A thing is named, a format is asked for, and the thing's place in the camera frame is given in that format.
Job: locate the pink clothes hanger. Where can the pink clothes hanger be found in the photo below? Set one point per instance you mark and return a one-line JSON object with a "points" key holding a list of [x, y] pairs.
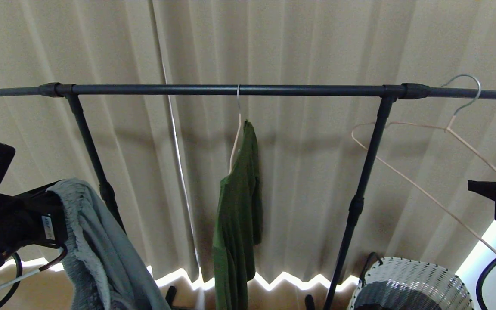
{"points": [[403, 176], [235, 146]]}

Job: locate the green printed t-shirt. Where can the green printed t-shirt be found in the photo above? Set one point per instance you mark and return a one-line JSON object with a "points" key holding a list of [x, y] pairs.
{"points": [[235, 224]]}

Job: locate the pale grey shorts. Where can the pale grey shorts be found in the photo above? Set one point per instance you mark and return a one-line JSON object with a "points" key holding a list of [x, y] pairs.
{"points": [[97, 241]]}

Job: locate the black clothes rack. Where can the black clothes rack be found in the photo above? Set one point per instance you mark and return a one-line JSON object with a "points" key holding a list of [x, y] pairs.
{"points": [[230, 90]]}

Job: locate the white laundry basket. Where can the white laundry basket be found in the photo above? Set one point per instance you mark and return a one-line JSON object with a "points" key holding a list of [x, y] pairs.
{"points": [[411, 271]]}

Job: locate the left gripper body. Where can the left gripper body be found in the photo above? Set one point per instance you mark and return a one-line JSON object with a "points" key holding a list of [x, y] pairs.
{"points": [[11, 219]]}

